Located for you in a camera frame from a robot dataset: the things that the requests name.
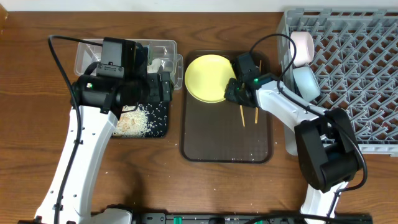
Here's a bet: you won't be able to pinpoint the white tissue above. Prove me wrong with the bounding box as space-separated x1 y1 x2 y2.
147 58 165 73

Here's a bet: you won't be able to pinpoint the rice leftovers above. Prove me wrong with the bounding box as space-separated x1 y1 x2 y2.
113 102 170 139

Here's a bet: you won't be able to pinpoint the blue bowl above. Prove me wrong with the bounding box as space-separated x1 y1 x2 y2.
292 67 320 102

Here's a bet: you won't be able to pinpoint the pink bowl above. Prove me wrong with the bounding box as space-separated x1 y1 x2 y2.
290 31 315 67

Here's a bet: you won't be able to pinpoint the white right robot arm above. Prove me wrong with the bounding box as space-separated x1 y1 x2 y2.
224 53 368 223

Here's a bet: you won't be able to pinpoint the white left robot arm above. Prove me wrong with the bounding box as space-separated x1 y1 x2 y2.
33 37 174 223

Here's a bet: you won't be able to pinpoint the black waste tray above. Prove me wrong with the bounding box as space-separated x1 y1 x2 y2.
111 83 170 139

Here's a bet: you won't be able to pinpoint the clear plastic waste bin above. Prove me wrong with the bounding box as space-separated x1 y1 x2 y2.
74 39 184 90

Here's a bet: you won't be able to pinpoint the grey dishwasher rack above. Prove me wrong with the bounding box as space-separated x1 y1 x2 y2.
277 8 397 157

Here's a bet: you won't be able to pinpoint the wooden chopstick near plate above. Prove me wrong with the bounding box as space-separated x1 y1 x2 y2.
239 105 246 127

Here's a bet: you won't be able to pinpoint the yellow plate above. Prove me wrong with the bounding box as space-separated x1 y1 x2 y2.
185 54 235 103

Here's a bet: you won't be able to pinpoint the dark brown serving tray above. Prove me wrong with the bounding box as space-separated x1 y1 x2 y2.
179 49 274 164

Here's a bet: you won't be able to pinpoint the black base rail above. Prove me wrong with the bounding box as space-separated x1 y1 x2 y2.
132 213 373 224

